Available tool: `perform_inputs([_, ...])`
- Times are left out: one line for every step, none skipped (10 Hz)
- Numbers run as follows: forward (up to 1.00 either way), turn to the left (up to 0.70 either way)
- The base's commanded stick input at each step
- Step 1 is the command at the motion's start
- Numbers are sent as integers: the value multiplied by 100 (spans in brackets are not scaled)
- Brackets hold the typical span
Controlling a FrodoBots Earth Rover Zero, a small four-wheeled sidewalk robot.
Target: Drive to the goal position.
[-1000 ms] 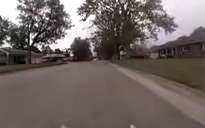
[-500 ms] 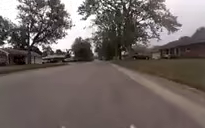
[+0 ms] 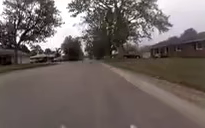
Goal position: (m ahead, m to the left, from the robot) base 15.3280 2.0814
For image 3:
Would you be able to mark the large leafy tree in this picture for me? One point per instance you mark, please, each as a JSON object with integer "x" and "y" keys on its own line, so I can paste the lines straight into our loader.
{"x": 118, "y": 23}
{"x": 25, "y": 20}

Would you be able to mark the dark vehicle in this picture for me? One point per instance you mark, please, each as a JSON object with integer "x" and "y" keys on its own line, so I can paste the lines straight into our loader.
{"x": 132, "y": 55}

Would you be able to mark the pale concrete gutter strip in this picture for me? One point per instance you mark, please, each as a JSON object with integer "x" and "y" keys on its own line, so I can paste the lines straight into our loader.
{"x": 163, "y": 95}

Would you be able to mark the red brick house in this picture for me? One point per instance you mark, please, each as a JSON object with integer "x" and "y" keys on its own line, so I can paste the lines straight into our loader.
{"x": 190, "y": 46}

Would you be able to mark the low pale building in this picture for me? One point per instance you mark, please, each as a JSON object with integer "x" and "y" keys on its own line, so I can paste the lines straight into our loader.
{"x": 41, "y": 58}

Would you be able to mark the dark round tree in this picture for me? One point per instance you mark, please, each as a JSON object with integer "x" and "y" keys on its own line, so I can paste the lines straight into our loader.
{"x": 72, "y": 48}

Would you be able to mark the white low house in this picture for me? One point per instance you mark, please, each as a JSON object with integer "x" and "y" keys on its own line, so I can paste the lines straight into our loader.
{"x": 6, "y": 56}

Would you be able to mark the grass verge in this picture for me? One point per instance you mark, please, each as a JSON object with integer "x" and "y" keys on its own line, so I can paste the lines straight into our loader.
{"x": 13, "y": 67}

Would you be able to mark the grey asphalt road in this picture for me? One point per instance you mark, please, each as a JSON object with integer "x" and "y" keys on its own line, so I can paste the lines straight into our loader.
{"x": 80, "y": 96}

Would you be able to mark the grass lawn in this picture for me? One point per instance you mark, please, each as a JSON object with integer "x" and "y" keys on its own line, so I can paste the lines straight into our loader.
{"x": 176, "y": 70}

